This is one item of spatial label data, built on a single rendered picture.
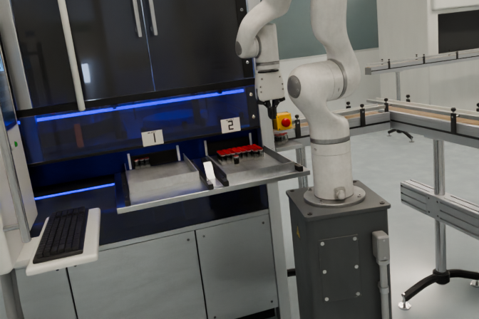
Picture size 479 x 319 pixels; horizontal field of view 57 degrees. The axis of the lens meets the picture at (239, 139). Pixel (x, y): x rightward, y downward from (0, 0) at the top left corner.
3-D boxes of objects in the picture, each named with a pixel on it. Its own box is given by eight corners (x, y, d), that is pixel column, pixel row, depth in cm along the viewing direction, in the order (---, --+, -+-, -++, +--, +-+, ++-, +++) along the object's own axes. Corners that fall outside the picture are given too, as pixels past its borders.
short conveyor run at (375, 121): (269, 152, 211) (265, 119, 208) (258, 146, 226) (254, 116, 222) (393, 129, 229) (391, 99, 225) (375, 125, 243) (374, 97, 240)
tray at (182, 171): (125, 171, 192) (124, 163, 191) (184, 160, 199) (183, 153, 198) (129, 194, 160) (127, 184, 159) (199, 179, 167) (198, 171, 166)
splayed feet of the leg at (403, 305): (394, 304, 223) (393, 279, 220) (475, 280, 236) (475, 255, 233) (404, 312, 215) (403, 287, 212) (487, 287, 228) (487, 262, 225)
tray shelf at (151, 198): (114, 177, 191) (113, 173, 191) (266, 149, 209) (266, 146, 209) (117, 213, 146) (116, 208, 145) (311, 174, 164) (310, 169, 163)
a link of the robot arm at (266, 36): (261, 63, 151) (284, 60, 155) (257, 23, 148) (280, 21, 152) (249, 63, 158) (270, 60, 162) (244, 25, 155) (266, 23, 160)
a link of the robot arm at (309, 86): (358, 137, 133) (353, 58, 128) (310, 151, 124) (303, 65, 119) (331, 133, 143) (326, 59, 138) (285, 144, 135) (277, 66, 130)
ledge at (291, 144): (266, 147, 215) (266, 142, 215) (290, 142, 219) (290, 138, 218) (276, 152, 202) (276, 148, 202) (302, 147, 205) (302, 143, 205)
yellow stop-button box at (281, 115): (272, 128, 207) (270, 113, 205) (286, 126, 208) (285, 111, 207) (278, 131, 199) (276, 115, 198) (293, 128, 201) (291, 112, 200)
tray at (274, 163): (207, 162, 190) (207, 154, 189) (264, 152, 197) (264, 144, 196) (227, 184, 158) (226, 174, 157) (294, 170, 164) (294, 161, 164)
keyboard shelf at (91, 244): (24, 228, 167) (23, 221, 166) (100, 212, 174) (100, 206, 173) (-5, 285, 124) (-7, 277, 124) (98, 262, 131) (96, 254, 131)
